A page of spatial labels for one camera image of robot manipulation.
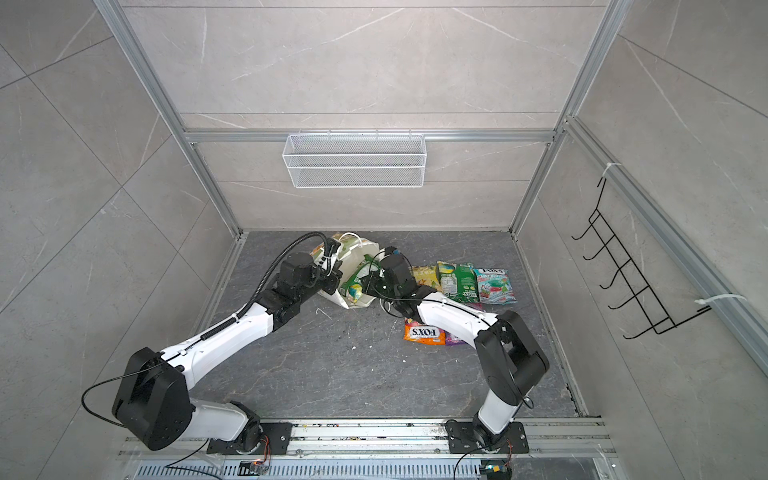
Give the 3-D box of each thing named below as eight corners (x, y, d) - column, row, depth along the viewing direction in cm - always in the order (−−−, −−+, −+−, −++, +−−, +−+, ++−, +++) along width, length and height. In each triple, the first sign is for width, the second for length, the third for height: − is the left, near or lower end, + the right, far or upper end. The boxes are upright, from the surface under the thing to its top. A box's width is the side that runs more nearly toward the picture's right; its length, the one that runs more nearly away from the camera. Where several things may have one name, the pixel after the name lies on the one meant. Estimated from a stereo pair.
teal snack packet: (480, 305, 101) (483, 298, 98) (473, 275, 109) (476, 268, 106) (513, 305, 101) (517, 298, 98) (504, 275, 109) (507, 268, 106)
